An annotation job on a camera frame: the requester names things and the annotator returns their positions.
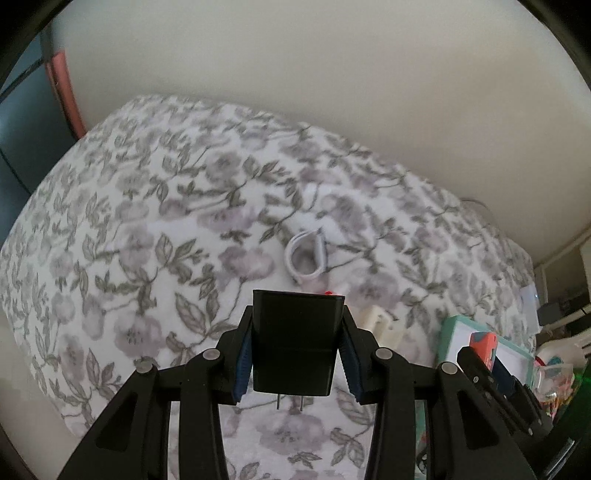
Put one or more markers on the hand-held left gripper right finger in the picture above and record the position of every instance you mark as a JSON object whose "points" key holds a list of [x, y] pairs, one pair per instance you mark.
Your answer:
{"points": [[351, 374]]}

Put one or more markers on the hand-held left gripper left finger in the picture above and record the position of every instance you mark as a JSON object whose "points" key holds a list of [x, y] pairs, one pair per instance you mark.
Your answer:
{"points": [[244, 369]]}

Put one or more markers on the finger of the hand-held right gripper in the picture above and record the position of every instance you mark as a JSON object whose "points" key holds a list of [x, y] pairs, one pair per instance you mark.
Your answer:
{"points": [[503, 378], [480, 374]]}

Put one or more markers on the orange plastic toy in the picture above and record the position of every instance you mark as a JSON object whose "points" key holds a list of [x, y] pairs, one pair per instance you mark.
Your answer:
{"points": [[482, 346]]}

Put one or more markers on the teal cardboard box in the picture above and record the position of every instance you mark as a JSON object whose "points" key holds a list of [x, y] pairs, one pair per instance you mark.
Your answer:
{"points": [[457, 332]]}

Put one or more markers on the black charger adapter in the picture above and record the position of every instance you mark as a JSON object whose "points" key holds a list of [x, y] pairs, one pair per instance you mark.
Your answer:
{"points": [[295, 341]]}

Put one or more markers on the white electronic device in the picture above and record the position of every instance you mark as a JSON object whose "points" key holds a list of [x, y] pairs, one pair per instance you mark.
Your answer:
{"points": [[530, 304]]}

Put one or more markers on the small black box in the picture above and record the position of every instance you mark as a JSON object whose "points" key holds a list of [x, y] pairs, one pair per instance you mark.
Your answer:
{"points": [[551, 311]]}

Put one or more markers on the white coiled band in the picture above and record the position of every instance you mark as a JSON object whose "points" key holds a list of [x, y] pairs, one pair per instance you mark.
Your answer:
{"points": [[307, 256]]}

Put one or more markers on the floral blanket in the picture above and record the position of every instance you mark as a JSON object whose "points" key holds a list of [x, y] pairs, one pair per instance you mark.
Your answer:
{"points": [[161, 230]]}

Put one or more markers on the dark wardrobe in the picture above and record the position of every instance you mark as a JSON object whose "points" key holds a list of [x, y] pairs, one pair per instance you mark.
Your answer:
{"points": [[27, 129]]}

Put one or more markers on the pink pole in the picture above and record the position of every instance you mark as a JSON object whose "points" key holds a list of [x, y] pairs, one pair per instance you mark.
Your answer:
{"points": [[64, 92]]}

